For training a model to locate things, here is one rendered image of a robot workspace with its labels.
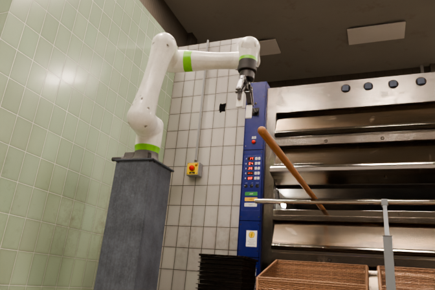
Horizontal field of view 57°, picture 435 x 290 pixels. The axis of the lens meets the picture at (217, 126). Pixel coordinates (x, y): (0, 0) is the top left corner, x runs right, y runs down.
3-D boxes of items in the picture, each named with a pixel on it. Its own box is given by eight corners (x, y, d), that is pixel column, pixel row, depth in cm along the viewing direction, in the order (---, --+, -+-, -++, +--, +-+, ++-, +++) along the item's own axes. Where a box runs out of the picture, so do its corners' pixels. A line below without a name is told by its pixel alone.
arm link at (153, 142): (128, 147, 195) (134, 111, 202) (138, 156, 209) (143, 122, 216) (154, 147, 193) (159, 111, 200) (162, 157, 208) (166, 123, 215)
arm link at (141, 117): (119, 122, 185) (152, 25, 203) (130, 134, 200) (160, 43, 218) (145, 127, 182) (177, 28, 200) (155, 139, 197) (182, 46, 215)
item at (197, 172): (189, 177, 305) (191, 164, 309) (201, 177, 302) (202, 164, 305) (185, 175, 299) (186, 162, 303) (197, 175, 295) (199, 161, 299)
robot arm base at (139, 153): (104, 161, 200) (107, 149, 203) (121, 169, 213) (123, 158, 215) (150, 160, 191) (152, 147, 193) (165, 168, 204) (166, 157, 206)
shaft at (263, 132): (265, 133, 137) (265, 125, 138) (256, 133, 138) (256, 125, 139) (329, 216, 284) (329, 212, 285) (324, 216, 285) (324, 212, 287)
